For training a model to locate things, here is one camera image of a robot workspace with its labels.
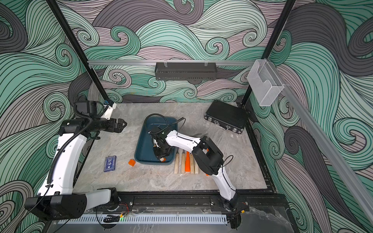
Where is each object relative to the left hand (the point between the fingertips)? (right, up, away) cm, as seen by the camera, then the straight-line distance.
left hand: (116, 120), depth 73 cm
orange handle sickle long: (+44, -20, -20) cm, 52 cm away
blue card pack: (-10, -27, +13) cm, 32 cm away
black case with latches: (+70, +2, +41) cm, 81 cm away
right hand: (+19, -24, +13) cm, 33 cm away
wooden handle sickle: (+30, -31, +10) cm, 44 cm away
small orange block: (+3, -27, +15) cm, 31 cm away
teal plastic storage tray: (+10, -22, +16) cm, 29 cm away
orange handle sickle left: (+37, -29, +11) cm, 48 cm away
